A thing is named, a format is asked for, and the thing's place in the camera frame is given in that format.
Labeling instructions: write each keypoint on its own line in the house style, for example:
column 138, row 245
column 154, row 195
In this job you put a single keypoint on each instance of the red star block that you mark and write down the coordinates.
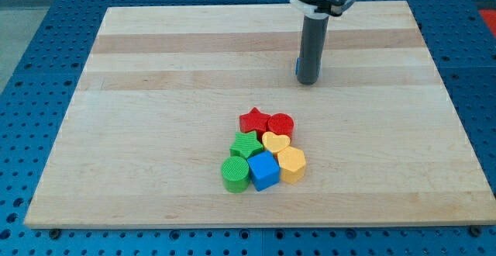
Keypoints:
column 254, row 120

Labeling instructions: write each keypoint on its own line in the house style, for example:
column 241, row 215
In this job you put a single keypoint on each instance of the yellow heart block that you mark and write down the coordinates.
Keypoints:
column 274, row 142

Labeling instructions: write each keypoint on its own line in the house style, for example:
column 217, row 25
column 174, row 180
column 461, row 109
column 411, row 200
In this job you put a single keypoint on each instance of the blue cube block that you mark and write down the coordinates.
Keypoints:
column 264, row 170

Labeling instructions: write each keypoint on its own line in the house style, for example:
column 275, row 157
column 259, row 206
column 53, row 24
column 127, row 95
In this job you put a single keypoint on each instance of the green circle block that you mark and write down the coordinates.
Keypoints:
column 235, row 173

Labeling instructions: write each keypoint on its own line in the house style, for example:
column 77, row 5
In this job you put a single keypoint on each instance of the blue triangle block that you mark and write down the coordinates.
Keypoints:
column 297, row 65

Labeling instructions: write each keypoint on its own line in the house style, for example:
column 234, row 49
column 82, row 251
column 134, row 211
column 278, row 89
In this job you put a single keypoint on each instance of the red circle block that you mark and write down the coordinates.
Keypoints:
column 281, row 124

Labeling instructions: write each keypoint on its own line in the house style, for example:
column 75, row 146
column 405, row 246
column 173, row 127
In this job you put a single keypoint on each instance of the wooden board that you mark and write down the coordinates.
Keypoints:
column 157, row 105

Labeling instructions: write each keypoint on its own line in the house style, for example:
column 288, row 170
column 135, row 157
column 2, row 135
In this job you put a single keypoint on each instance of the green star block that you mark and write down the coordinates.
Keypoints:
column 246, row 145

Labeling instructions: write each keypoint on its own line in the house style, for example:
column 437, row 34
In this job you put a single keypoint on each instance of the yellow hexagon block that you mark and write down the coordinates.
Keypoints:
column 292, row 164

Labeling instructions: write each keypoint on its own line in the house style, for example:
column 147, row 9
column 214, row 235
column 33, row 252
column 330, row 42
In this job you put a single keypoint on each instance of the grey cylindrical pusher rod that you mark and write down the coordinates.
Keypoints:
column 313, row 38

